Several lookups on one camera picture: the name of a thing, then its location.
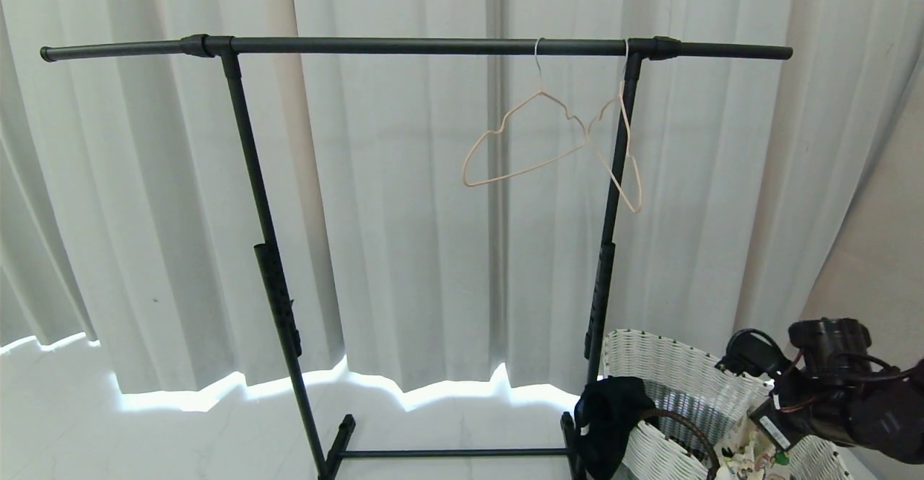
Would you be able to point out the white laundry basket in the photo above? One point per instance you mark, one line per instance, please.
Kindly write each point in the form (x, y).
(671, 372)

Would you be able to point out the pink clothes hanger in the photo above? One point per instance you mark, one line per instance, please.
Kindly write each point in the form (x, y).
(527, 166)
(638, 202)

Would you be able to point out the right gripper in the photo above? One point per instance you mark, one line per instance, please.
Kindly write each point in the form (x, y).
(816, 415)

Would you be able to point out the cream printed garment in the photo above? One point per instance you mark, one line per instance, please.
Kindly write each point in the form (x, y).
(747, 455)

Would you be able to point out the white curtain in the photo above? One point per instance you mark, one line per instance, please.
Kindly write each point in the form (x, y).
(404, 213)

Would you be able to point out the black clothes rack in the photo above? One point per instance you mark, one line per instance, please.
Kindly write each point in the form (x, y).
(404, 46)

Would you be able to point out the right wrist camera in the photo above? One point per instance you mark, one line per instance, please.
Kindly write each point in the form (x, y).
(830, 339)

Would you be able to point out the black garment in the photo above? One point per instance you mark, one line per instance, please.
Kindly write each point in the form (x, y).
(610, 422)

